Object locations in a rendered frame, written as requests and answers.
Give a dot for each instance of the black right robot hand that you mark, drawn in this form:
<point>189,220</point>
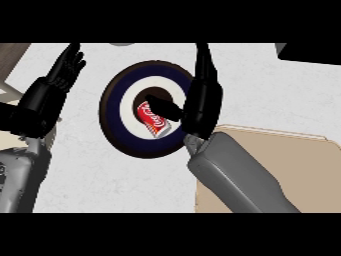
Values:
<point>203,100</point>

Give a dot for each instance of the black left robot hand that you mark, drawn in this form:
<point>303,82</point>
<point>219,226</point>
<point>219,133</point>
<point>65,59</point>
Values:
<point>34,106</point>

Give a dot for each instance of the red soda can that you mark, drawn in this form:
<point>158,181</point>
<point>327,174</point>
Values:
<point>154,122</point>

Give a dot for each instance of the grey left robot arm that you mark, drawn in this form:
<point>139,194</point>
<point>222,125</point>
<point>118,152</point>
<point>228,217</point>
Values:
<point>8,180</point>

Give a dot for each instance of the navy and white round plate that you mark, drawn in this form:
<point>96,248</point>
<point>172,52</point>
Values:
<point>116,110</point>

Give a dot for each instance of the beige tray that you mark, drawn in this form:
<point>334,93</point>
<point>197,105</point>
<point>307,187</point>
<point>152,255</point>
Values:
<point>306,166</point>

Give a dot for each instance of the grey rounded object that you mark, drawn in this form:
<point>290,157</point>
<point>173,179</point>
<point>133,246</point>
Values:
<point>121,44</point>

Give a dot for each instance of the black appliance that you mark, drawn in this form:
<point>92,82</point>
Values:
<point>321,53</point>

